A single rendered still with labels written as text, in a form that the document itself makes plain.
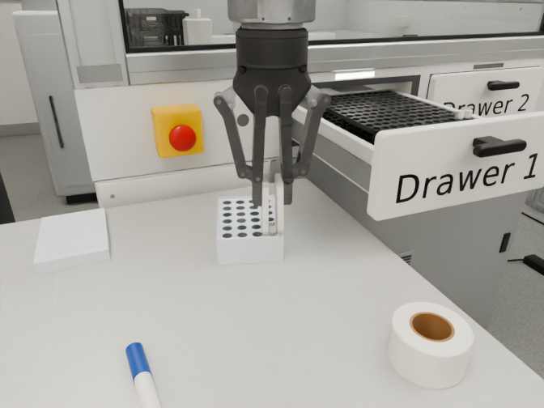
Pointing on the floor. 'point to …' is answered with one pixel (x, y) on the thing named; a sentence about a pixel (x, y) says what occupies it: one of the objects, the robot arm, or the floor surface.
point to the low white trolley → (229, 318)
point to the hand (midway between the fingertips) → (272, 204)
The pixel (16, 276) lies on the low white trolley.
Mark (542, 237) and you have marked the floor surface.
